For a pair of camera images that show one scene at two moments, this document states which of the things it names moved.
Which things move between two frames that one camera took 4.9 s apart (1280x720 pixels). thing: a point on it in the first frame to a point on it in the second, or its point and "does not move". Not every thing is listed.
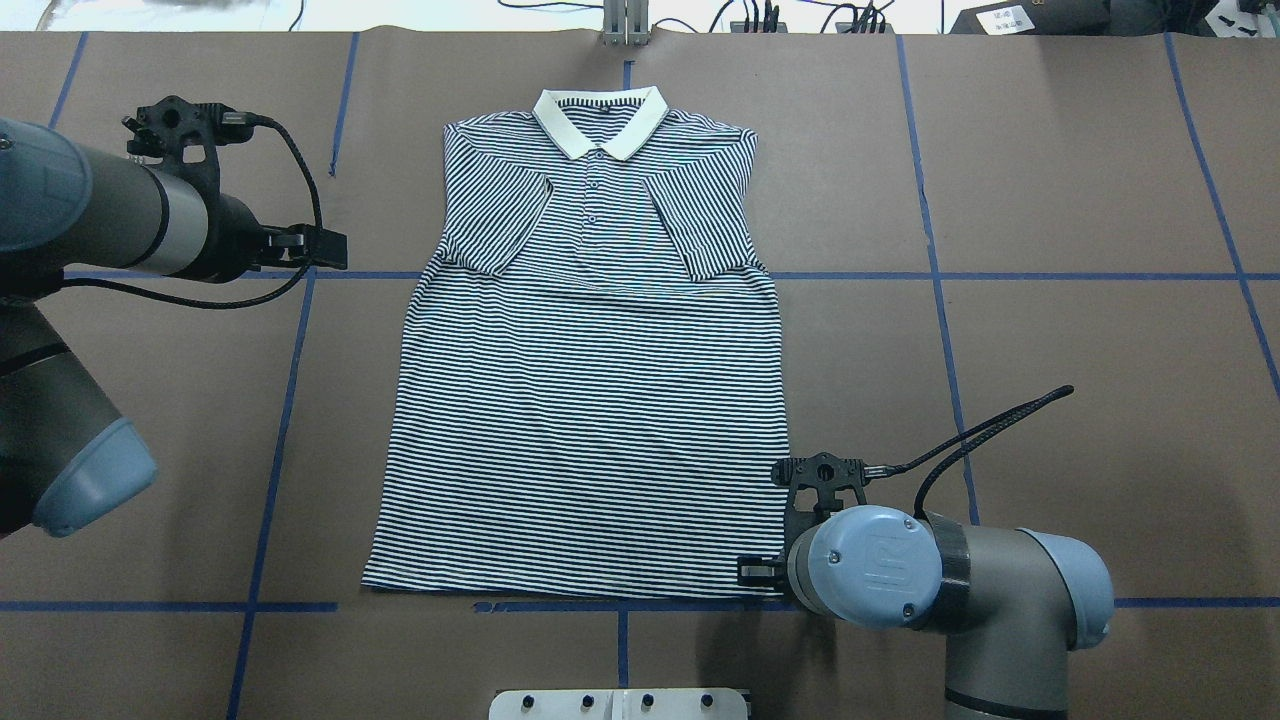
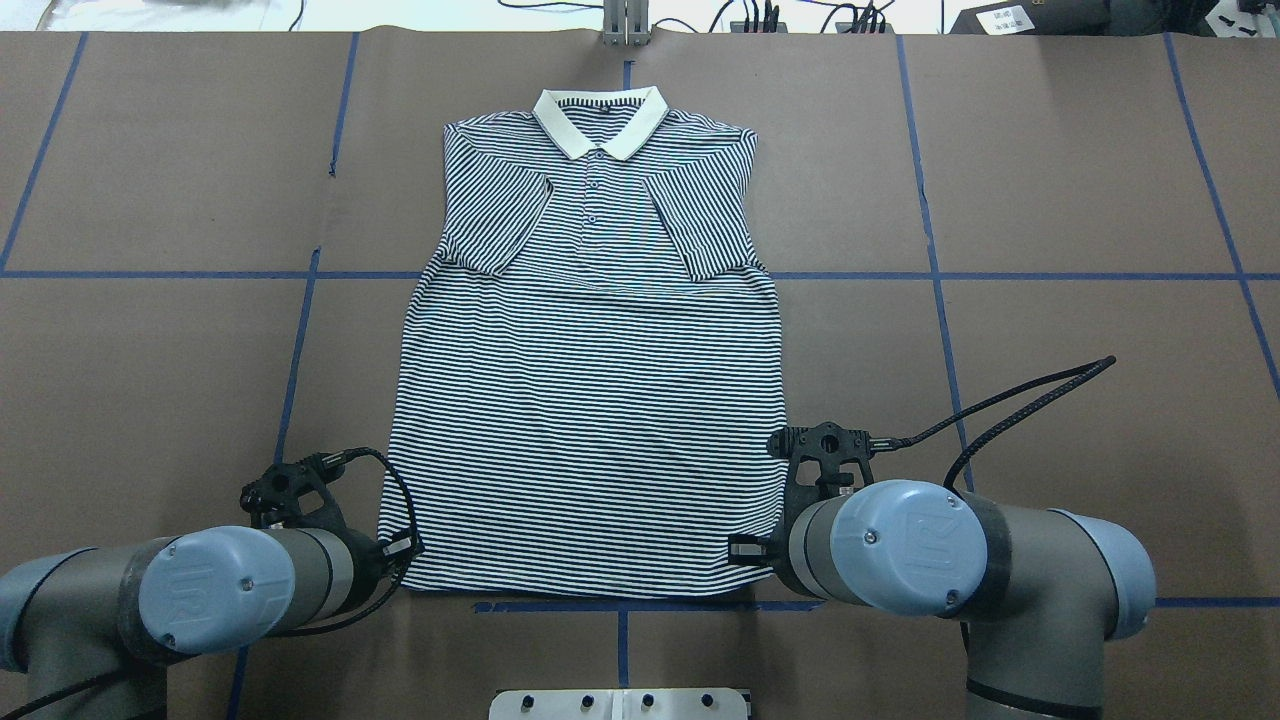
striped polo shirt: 586,393 does not move
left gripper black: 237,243 to 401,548
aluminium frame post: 626,22 does not move
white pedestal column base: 619,704 does not move
